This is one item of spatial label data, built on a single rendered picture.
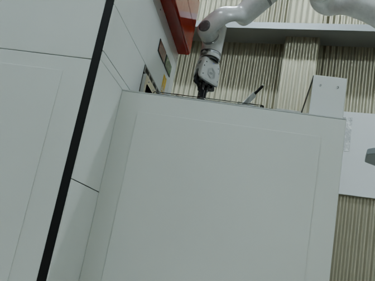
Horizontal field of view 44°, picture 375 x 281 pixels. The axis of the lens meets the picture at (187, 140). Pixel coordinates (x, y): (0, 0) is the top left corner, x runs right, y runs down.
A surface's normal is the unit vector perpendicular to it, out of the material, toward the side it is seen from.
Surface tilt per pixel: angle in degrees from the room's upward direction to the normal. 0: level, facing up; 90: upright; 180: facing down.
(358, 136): 90
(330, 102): 90
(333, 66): 90
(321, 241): 90
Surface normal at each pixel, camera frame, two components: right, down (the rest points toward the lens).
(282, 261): -0.13, -0.25
